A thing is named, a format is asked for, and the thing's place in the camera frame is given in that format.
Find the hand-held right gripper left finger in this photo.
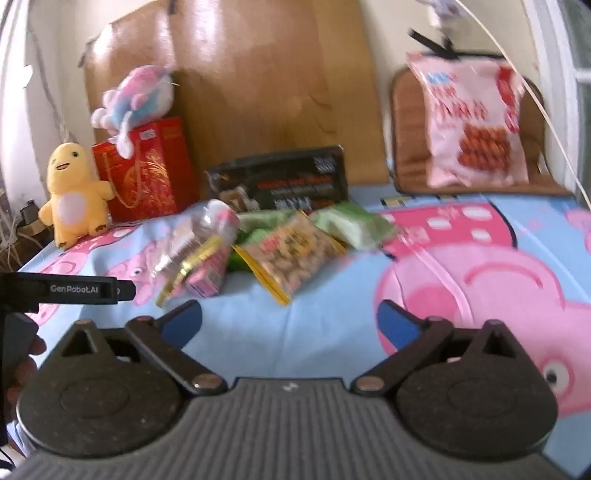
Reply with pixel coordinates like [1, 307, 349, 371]
[60, 299, 229, 397]

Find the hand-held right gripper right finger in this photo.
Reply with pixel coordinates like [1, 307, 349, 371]
[353, 299, 520, 397]

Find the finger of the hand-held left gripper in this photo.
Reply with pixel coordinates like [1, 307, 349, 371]
[115, 279, 138, 304]

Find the small pink carton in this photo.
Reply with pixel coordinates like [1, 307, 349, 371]
[185, 249, 232, 297]

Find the gold-edged snack packet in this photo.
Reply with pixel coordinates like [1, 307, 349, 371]
[156, 235, 222, 308]

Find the clear plastic snack packet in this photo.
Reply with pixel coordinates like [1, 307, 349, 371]
[152, 199, 241, 282]

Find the light green snack packet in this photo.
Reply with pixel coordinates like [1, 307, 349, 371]
[314, 203, 398, 252]
[236, 210, 296, 245]

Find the yellow-edged peanut packet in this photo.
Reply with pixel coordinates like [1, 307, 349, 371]
[233, 210, 347, 306]

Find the black printed box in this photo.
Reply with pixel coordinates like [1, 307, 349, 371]
[206, 145, 349, 213]

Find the person's left hand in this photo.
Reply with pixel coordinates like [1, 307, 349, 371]
[6, 336, 48, 407]

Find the yellow plush toy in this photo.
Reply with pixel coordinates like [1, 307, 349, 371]
[38, 142, 116, 250]

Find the red gift bag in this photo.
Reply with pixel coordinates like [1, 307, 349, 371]
[92, 117, 200, 223]

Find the brown seat cushion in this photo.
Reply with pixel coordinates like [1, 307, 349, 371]
[389, 65, 573, 198]

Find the pink and blue plush toy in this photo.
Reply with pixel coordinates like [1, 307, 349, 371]
[91, 65, 178, 158]

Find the large pink snack bag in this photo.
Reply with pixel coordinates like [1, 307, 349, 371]
[406, 52, 531, 189]

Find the wooden board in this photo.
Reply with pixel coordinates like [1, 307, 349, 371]
[83, 0, 391, 204]

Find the long black tape strip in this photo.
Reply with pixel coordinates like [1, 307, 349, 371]
[409, 28, 509, 61]

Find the dark wall cable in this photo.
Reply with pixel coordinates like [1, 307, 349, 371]
[28, 23, 79, 144]

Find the thin white cable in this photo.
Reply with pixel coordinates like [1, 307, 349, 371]
[455, 0, 591, 217]

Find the white window frame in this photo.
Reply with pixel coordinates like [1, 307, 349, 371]
[526, 0, 591, 185]

